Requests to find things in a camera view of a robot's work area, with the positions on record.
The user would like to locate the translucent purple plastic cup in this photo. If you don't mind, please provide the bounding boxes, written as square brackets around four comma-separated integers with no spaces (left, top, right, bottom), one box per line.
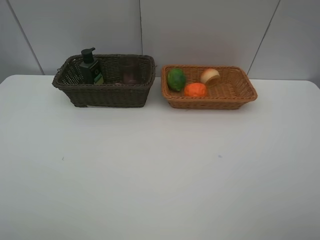
[119,56,139,85]

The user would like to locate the tan wicker basket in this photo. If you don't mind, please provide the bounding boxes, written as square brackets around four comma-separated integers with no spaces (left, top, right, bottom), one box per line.
[161,64,258,110]

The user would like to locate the brown bread bun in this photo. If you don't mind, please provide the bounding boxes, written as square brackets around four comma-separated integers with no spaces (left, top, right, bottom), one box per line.
[200,68,220,87]

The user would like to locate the dark brown wicker basket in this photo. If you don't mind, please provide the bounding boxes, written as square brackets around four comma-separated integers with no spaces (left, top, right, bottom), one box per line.
[52,54,156,108]

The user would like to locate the dark green pump bottle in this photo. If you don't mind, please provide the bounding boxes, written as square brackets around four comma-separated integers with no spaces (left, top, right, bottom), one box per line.
[79,47,104,85]

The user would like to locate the green mango fruit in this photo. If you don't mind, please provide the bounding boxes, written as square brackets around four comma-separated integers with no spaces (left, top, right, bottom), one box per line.
[166,68,187,92]

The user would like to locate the orange mandarin fruit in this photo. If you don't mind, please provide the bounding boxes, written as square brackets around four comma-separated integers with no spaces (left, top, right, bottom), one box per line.
[184,82,208,97]

